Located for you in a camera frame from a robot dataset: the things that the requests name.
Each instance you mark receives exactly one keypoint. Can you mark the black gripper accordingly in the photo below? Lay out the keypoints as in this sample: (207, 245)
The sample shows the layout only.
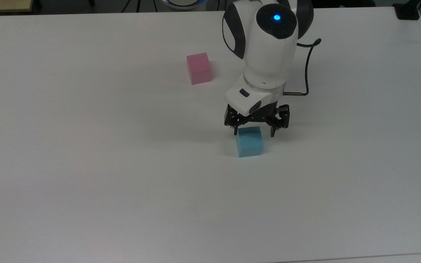
(256, 118)

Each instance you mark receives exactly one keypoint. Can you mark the blue cube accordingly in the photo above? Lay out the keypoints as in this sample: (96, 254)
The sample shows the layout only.
(250, 144)

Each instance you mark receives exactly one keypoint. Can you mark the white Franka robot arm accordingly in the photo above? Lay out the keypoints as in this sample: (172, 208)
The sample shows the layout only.
(269, 54)

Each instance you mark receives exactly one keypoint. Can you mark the pink cube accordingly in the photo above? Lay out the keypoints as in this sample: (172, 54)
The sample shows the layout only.
(199, 69)

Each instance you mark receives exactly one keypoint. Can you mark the black tripod legs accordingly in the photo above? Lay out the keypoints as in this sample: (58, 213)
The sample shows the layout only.
(137, 5)

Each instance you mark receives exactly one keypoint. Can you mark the light wooden board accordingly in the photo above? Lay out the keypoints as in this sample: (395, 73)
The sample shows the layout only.
(4, 5)

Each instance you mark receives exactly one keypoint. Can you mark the black clamp mount base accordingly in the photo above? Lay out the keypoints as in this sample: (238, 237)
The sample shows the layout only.
(408, 10)

